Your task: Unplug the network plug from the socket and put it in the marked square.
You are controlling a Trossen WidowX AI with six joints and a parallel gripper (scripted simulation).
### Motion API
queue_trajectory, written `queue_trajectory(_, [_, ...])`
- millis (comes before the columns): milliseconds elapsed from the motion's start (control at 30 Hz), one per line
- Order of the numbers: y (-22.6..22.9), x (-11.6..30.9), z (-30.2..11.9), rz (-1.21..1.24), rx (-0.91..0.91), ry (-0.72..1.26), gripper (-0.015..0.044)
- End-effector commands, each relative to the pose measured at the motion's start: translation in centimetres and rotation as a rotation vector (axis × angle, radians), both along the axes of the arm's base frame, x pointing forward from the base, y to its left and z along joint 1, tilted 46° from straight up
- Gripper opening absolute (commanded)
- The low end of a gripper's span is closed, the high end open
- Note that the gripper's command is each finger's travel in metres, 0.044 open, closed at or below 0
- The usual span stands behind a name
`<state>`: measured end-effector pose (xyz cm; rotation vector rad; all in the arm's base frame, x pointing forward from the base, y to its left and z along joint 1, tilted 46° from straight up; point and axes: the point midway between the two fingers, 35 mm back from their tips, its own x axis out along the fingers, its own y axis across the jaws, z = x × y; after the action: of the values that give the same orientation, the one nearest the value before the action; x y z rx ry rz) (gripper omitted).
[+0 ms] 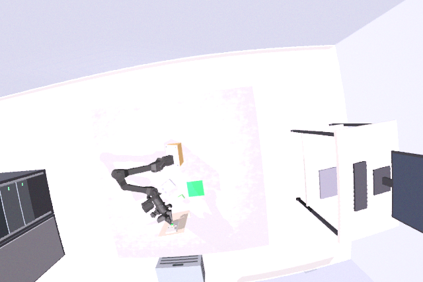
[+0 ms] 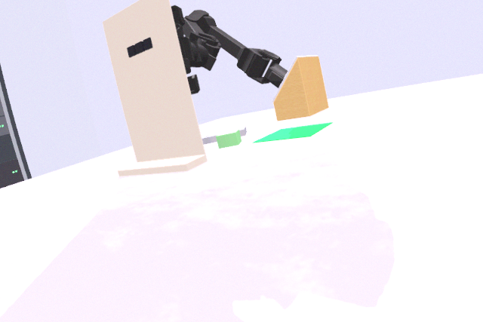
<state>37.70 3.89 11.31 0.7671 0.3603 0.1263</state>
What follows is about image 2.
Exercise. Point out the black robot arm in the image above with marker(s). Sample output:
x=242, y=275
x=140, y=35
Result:
x=201, y=27

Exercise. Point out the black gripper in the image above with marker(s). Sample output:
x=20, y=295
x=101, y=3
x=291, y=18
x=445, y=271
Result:
x=190, y=51

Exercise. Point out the green flat square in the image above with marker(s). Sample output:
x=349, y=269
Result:
x=294, y=132

